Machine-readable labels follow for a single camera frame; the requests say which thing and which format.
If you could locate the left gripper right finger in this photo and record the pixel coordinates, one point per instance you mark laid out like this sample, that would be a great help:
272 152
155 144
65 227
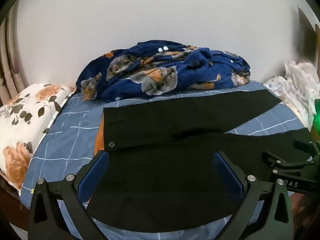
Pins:
265 211

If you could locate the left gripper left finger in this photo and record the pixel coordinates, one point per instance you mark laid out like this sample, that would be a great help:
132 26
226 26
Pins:
46 219

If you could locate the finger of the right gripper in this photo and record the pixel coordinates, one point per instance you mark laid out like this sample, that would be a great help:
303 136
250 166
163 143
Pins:
304 146
276 162

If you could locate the black pants orange lining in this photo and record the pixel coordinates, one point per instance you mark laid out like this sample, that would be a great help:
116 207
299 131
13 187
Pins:
161 175

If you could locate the white dotted quilt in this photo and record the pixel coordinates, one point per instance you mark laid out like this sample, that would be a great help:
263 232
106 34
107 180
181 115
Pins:
298 89

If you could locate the white floral pillow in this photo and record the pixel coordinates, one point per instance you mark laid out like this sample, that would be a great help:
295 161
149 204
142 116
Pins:
25 120

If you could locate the beige curtain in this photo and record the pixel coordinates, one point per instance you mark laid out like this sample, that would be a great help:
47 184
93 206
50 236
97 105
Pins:
11 80

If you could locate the blue floral blanket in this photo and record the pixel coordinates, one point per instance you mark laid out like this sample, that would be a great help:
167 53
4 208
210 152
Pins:
156 67

